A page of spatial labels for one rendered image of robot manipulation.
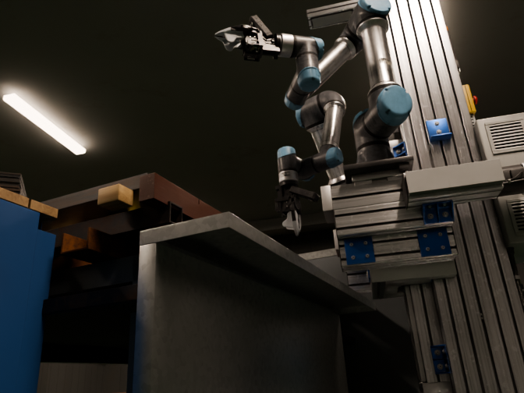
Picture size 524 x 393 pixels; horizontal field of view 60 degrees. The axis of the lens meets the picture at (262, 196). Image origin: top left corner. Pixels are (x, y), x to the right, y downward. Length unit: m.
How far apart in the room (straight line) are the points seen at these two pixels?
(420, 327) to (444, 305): 0.11
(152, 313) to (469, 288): 1.10
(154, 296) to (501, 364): 1.13
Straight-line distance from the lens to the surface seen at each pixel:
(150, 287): 0.89
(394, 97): 1.55
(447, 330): 1.63
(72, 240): 1.13
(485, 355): 1.65
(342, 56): 1.81
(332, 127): 1.92
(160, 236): 0.90
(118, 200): 1.04
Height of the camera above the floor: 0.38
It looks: 23 degrees up
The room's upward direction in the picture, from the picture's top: 3 degrees counter-clockwise
